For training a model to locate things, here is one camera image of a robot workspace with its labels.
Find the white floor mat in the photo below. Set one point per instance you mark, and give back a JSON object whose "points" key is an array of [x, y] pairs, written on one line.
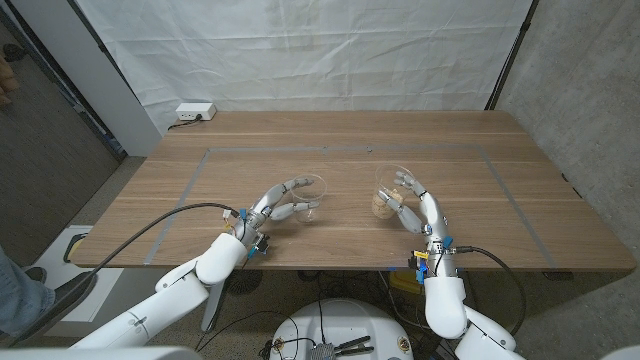
{"points": [[57, 245]]}

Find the dark grey shoe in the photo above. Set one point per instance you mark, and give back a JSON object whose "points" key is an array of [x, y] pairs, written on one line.
{"points": [[34, 274], [70, 295]]}

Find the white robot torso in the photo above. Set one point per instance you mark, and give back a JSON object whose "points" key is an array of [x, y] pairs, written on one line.
{"points": [[100, 354]]}

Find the floor power strip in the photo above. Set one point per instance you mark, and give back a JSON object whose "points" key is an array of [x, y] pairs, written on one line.
{"points": [[436, 350]]}

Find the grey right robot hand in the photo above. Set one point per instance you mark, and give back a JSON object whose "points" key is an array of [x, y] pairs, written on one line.
{"points": [[434, 215]]}

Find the black yellow floor pedal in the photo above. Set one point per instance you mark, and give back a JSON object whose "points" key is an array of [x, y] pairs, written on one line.
{"points": [[75, 245]]}

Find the small grey metal box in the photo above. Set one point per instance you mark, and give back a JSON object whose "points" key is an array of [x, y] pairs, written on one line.
{"points": [[322, 352]]}

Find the clear plastic receiving cup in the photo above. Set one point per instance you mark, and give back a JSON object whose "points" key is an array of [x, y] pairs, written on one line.
{"points": [[316, 193]]}

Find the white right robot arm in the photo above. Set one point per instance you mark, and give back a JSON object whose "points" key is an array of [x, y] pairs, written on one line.
{"points": [[445, 305]]}

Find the brown sugar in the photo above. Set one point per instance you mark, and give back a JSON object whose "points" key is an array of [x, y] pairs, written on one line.
{"points": [[382, 207]]}

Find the black shoe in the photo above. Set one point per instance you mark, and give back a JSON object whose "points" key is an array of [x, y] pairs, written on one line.
{"points": [[13, 51]]}

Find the black backdrop stand pole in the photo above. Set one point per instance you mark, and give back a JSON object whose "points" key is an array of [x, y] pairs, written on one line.
{"points": [[510, 60], [100, 45]]}

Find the white table leg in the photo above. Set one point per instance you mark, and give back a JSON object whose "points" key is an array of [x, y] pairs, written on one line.
{"points": [[212, 310]]}

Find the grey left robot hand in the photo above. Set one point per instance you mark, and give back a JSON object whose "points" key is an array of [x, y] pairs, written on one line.
{"points": [[262, 205]]}

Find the white power strip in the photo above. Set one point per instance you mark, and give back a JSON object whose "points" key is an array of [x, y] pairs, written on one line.
{"points": [[195, 110]]}

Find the white backdrop cloth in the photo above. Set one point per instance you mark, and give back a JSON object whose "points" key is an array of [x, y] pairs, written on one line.
{"points": [[300, 60]]}

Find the clear plastic pouring cup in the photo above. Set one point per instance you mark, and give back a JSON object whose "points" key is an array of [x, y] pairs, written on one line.
{"points": [[387, 175]]}

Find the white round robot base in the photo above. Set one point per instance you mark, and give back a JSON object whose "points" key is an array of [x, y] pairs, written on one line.
{"points": [[345, 320]]}

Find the black pliers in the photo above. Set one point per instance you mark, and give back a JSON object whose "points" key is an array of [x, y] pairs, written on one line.
{"points": [[352, 343]]}

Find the bystander bare hand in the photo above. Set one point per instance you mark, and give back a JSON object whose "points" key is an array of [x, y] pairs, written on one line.
{"points": [[6, 80]]}

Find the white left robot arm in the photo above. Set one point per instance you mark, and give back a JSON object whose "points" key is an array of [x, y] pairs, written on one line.
{"points": [[175, 295]]}

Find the black round floor fan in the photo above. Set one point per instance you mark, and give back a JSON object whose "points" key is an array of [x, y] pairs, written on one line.
{"points": [[246, 282]]}

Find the yellow box under table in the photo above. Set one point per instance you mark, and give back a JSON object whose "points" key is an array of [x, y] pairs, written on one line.
{"points": [[405, 282]]}

